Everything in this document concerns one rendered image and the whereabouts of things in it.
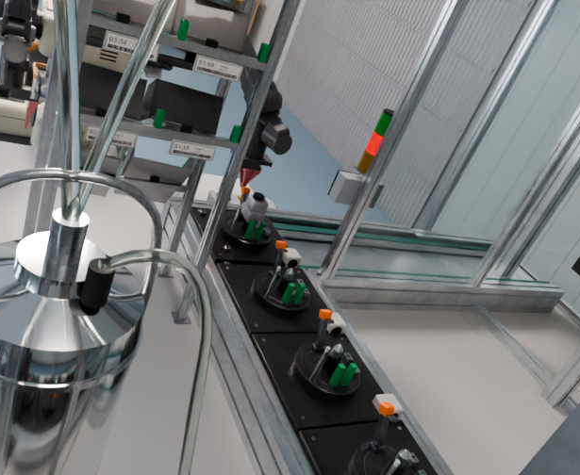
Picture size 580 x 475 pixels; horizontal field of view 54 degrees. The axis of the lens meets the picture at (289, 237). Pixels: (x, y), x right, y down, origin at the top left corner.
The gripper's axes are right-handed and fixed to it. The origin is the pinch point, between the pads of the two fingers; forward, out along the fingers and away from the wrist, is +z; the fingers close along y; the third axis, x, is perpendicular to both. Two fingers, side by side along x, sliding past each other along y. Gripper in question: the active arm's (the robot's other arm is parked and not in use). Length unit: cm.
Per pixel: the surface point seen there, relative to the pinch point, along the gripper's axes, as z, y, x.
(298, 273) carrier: 9.5, 9.0, -27.1
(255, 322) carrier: 9.4, -10.7, -45.5
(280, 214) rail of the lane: 10.4, 17.8, 4.2
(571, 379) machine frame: 12, 77, -67
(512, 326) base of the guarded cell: 22, 94, -35
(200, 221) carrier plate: 8.9, -11.6, -6.1
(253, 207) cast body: -0.7, -2.2, -13.5
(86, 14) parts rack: -42, -52, -33
